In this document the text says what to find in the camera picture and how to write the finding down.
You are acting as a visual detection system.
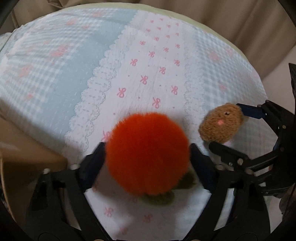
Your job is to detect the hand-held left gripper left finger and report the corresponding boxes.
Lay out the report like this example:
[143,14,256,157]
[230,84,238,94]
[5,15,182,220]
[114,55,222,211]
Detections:
[25,142,111,241]

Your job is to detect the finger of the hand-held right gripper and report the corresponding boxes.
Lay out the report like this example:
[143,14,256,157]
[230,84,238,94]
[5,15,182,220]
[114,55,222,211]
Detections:
[235,99,290,138]
[208,142,282,173]

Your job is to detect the cardboard box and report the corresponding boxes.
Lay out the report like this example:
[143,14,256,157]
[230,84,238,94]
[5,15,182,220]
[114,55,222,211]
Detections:
[0,115,68,210]

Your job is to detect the blue checked blanket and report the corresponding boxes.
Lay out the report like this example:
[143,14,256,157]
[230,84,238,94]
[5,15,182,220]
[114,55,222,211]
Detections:
[0,5,269,237]

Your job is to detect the brown plush toy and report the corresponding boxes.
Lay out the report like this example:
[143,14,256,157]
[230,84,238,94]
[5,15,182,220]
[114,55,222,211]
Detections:
[199,103,244,143]

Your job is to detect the pale green bed sheet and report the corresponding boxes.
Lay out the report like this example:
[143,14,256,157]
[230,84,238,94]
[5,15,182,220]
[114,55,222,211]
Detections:
[30,2,266,79]

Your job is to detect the orange pompom with green leaves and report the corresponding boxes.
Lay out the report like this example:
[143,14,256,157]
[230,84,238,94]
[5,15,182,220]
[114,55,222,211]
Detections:
[105,112,197,206]

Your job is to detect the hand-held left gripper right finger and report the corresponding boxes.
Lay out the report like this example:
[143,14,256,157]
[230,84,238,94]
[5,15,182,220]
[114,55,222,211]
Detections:
[185,143,271,241]

